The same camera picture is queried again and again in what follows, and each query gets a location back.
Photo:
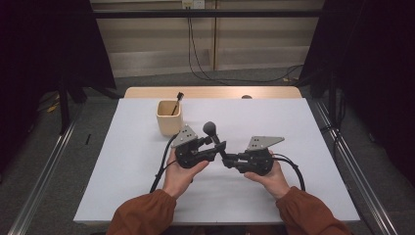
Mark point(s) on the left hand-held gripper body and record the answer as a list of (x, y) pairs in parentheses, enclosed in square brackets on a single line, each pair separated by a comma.
[(187, 153)]

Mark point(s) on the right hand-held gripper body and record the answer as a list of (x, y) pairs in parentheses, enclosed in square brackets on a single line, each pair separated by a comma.
[(257, 160)]

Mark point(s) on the large black makeup brush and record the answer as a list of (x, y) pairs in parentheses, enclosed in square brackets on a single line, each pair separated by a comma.
[(209, 128)]

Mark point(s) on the beige square cup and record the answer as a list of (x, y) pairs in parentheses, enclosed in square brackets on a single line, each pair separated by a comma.
[(169, 124)]

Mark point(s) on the thin black eyebrow brush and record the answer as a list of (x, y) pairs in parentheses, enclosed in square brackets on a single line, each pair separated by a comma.
[(177, 99)]

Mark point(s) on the person's left hand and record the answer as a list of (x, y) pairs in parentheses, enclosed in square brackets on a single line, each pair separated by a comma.
[(179, 178)]

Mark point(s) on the person's right hand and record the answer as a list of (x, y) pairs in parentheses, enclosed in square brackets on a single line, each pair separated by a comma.
[(272, 182)]

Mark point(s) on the black metal stand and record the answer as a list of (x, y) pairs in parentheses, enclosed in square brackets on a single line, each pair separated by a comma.
[(332, 101), (64, 107)]

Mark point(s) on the small black floor item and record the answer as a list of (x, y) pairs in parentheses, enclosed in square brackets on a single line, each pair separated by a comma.
[(87, 139)]

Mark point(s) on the black horizontal bar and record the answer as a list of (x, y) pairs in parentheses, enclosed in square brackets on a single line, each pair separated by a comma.
[(202, 13)]

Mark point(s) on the yellow floor item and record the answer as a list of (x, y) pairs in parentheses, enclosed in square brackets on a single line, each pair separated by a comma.
[(54, 106)]

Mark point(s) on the black curtain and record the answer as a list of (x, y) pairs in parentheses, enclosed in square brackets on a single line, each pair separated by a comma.
[(372, 65), (45, 49)]

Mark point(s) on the metal floor rail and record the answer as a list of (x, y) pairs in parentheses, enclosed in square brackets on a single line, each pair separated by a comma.
[(42, 182), (359, 169)]

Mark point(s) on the white wall socket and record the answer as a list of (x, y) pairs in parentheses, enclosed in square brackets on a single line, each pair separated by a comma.
[(194, 3)]

